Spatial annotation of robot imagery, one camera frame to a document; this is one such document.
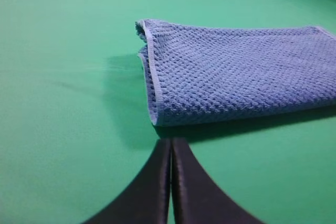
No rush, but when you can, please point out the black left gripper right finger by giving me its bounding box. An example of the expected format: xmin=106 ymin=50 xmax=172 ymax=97
xmin=171 ymin=138 xmax=259 ymax=223

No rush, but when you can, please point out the blue waffle-weave towel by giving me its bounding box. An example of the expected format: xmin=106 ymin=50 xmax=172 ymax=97
xmin=135 ymin=19 xmax=335 ymax=126

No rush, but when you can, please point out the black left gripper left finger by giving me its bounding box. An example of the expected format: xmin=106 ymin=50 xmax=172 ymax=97
xmin=85 ymin=139 xmax=171 ymax=224

